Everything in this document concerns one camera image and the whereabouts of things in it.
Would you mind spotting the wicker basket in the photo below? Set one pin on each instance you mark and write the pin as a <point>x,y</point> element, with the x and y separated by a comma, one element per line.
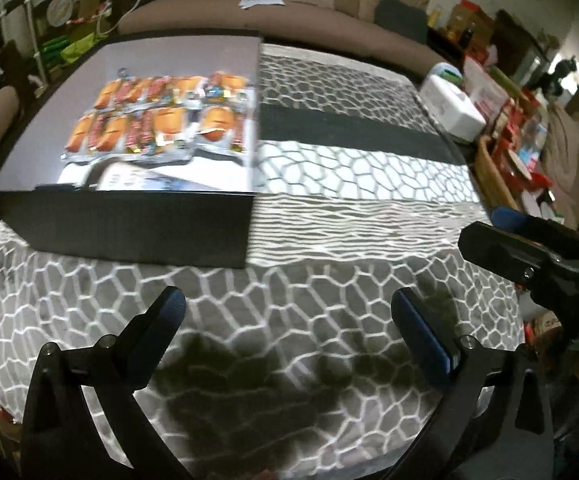
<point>492,186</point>

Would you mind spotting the grey patterned table cloth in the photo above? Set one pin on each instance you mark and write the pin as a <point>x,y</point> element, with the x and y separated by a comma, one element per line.
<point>292,363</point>

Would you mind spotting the white tissue box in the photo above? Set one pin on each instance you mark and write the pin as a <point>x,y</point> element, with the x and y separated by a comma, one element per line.
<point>452,109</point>

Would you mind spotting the white clothes rack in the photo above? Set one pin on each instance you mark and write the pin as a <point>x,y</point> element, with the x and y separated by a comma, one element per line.
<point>17,24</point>

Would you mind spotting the green bag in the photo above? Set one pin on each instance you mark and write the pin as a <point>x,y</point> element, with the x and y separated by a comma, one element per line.
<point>62,50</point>

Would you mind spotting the snack bread package sheet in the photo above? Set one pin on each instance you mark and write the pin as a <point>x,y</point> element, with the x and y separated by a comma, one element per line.
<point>165,118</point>

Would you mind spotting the black storage box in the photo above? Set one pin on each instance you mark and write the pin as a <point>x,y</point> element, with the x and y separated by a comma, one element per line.
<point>194,213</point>

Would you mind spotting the white paper on sofa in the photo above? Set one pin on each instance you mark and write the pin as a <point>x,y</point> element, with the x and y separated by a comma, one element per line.
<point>249,4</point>

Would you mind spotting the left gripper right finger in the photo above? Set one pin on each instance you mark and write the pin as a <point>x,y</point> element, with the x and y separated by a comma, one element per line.
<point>493,420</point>

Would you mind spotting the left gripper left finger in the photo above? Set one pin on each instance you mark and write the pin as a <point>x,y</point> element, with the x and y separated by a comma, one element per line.
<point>59,439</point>

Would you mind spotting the brown sofa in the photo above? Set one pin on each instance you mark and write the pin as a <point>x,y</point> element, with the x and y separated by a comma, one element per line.
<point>387,31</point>

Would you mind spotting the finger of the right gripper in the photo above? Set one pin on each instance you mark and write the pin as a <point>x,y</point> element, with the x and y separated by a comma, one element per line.
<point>506,218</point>

